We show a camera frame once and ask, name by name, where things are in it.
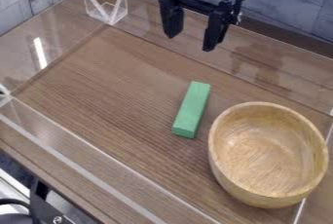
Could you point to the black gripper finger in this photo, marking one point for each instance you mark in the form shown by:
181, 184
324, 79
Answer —
215, 31
171, 12

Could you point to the green rectangular stick block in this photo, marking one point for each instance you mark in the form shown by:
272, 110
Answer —
191, 109

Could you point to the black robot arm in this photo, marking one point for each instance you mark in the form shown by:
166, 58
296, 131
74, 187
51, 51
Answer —
195, 6

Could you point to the round wooden bowl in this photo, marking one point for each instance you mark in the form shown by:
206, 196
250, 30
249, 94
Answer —
268, 154

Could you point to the clear acrylic corner bracket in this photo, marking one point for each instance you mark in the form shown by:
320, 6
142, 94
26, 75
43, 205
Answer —
107, 13

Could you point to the clear acrylic enclosure wall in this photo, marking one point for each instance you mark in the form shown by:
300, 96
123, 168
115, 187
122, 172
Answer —
94, 92

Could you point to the black table frame leg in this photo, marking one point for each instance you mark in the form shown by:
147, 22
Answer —
52, 209

